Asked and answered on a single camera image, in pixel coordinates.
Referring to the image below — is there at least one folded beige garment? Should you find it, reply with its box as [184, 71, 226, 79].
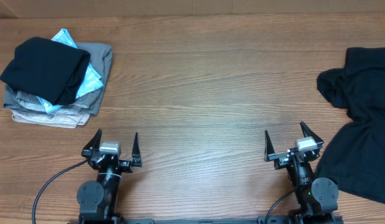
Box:
[11, 109, 90, 129]

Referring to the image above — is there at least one folded light blue garment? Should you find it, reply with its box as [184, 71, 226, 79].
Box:
[37, 28, 104, 114]

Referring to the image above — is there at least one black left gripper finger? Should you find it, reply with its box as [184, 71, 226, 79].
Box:
[81, 129, 102, 157]
[132, 133, 142, 167]

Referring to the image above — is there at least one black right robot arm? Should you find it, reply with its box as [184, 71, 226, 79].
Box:
[264, 121, 343, 224]

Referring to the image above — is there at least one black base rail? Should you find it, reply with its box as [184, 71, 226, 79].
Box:
[67, 215, 345, 224]

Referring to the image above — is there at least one folded grey garment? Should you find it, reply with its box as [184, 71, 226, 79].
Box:
[3, 42, 113, 116]

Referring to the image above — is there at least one folded black garment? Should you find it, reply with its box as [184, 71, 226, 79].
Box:
[0, 37, 91, 105]

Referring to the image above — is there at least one black t-shirt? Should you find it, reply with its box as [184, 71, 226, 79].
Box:
[315, 47, 385, 204]

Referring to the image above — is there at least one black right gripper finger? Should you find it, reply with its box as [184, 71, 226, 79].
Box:
[264, 130, 276, 162]
[300, 121, 324, 149]

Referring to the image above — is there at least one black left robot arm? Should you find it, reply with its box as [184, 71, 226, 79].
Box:
[77, 129, 142, 224]

